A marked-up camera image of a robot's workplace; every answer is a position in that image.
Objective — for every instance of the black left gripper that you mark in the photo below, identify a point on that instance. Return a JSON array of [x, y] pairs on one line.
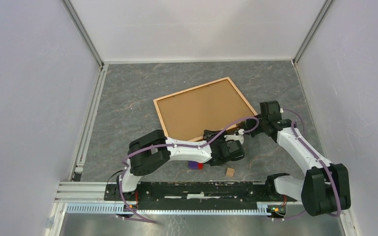
[[222, 136]]

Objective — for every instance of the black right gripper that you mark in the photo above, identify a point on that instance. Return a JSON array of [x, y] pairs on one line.
[[254, 133]]

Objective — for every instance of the brown backing board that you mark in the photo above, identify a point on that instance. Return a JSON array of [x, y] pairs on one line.
[[202, 110]]

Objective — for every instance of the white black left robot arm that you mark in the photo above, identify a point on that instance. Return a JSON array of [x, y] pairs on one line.
[[150, 152]]

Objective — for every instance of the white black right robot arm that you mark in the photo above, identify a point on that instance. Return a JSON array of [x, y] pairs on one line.
[[325, 188]]

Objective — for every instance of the small wooden cube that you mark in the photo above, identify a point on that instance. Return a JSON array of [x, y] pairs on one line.
[[230, 172]]

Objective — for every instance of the purple red block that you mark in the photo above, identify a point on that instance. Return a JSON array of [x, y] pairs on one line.
[[192, 165]]

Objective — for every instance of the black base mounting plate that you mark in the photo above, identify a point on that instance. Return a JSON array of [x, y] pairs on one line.
[[196, 195]]

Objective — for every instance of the white slotted cable duct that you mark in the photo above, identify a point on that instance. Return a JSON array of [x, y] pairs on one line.
[[113, 208]]

